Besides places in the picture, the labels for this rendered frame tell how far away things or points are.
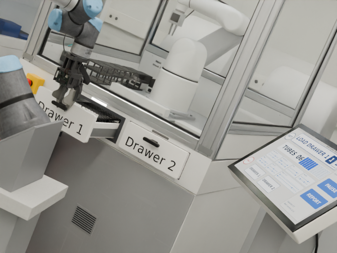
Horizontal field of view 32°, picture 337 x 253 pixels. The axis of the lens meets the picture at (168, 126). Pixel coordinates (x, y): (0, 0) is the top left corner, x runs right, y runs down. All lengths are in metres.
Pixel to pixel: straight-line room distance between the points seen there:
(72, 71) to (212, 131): 0.55
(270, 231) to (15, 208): 0.81
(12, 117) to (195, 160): 0.79
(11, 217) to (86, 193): 0.79
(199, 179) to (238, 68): 0.43
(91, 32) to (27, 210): 0.78
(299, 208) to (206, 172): 0.55
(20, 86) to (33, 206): 0.34
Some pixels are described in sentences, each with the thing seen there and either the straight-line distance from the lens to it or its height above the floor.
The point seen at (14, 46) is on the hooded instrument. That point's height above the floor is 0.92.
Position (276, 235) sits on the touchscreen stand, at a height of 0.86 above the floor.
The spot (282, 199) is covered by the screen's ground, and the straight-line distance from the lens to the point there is 1.78.
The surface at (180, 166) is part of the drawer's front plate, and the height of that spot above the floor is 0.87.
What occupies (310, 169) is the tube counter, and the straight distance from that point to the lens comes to 1.86.
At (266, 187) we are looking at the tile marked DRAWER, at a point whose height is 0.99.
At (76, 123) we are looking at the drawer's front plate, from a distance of 2.20.
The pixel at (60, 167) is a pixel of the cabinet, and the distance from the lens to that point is 2.51.
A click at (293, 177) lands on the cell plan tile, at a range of 1.85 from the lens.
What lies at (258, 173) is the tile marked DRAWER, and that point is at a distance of 1.95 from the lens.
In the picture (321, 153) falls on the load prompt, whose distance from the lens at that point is 1.92.
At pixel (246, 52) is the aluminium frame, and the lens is 2.13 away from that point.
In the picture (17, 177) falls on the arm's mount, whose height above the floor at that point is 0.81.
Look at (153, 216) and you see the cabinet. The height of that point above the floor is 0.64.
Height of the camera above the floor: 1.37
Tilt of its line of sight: 10 degrees down
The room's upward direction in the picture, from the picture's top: 23 degrees clockwise
